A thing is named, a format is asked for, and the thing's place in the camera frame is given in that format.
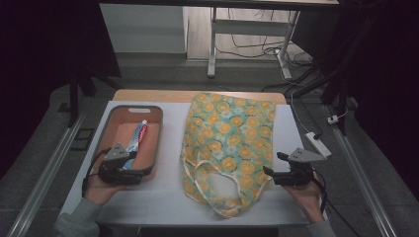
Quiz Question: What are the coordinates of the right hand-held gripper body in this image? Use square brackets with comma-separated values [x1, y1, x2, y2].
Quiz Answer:
[272, 147, 328, 188]

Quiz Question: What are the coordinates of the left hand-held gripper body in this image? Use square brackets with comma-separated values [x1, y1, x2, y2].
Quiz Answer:
[98, 142, 143, 186]

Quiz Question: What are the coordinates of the toothpaste tube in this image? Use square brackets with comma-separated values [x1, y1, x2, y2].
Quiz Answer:
[123, 118, 149, 171]

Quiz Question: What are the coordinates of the lemon print cloth bag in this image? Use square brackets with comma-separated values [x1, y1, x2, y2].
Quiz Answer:
[180, 92, 277, 219]

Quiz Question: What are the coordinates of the person's left hand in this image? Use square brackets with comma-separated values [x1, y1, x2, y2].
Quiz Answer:
[83, 173, 126, 207]

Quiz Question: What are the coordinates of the person's right hand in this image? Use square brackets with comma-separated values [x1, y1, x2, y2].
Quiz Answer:
[281, 179, 326, 225]

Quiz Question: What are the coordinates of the white power strip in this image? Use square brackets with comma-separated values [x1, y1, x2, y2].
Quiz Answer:
[304, 131, 332, 159]

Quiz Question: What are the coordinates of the dark curtain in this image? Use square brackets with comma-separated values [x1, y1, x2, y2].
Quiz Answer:
[291, 0, 419, 194]
[0, 0, 123, 181]

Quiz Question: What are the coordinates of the white desk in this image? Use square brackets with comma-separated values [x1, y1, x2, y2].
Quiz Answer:
[98, 0, 341, 80]

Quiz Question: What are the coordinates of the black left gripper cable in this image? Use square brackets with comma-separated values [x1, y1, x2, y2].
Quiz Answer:
[81, 147, 113, 198]

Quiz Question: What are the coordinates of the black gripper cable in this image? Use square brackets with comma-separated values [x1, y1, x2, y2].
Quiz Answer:
[310, 167, 364, 237]
[81, 147, 113, 198]

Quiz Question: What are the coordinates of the black floor bracket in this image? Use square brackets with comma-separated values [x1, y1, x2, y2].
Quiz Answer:
[70, 127, 97, 152]

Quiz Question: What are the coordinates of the white cable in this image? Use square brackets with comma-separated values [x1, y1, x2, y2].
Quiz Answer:
[280, 67, 312, 134]

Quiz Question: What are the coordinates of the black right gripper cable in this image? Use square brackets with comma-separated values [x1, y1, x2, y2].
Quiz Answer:
[310, 167, 364, 237]

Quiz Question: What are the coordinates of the metal floor rail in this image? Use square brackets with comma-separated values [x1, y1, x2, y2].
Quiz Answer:
[324, 105, 398, 237]
[6, 110, 89, 237]

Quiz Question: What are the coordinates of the white metal stool frame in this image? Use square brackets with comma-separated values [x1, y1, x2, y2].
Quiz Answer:
[213, 8, 317, 95]

